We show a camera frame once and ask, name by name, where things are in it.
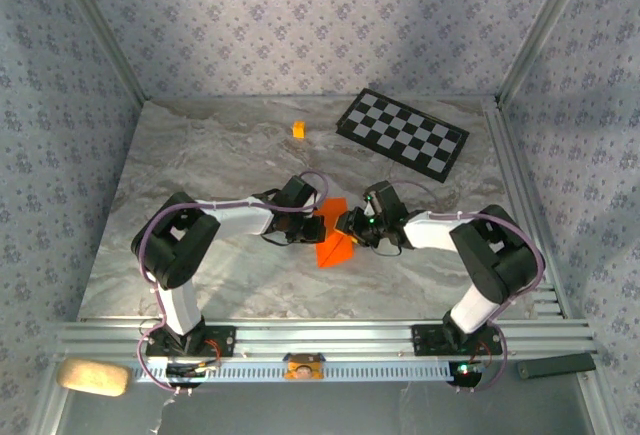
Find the orange paper sheet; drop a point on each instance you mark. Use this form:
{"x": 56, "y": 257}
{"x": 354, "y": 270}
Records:
{"x": 332, "y": 255}

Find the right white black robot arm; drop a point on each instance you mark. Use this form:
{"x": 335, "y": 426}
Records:
{"x": 430, "y": 232}

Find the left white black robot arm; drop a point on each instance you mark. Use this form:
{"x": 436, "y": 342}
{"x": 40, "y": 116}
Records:
{"x": 235, "y": 215}

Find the small orange block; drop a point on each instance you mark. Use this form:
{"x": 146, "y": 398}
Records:
{"x": 299, "y": 130}

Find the black white checkerboard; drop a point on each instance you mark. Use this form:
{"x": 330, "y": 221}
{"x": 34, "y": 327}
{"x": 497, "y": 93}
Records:
{"x": 402, "y": 132}

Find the cartoon face sticker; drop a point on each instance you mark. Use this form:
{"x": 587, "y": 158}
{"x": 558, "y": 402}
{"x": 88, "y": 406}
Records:
{"x": 303, "y": 367}

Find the black flat bar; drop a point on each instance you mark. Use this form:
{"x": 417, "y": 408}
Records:
{"x": 555, "y": 366}

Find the beige sponge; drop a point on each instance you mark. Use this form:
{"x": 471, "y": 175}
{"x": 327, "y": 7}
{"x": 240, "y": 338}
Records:
{"x": 92, "y": 377}

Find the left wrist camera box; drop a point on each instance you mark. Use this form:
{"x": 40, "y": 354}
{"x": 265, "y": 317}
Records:
{"x": 317, "y": 203}

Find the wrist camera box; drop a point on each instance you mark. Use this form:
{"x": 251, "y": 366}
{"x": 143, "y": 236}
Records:
{"x": 317, "y": 203}
{"x": 370, "y": 207}

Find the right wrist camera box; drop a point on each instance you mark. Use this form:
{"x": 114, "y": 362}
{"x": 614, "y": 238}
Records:
{"x": 370, "y": 207}

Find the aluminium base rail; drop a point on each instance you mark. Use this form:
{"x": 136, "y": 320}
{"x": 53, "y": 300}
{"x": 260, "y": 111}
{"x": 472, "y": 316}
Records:
{"x": 325, "y": 337}

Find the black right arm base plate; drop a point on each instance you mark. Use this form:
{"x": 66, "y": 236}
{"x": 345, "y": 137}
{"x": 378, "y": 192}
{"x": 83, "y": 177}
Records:
{"x": 425, "y": 340}

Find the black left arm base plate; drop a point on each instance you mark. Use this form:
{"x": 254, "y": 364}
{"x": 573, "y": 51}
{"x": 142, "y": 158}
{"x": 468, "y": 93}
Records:
{"x": 225, "y": 342}

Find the aluminium side rail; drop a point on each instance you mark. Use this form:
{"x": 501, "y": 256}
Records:
{"x": 500, "y": 135}

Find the aluminium frame post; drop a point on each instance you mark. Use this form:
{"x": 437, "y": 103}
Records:
{"x": 542, "y": 30}

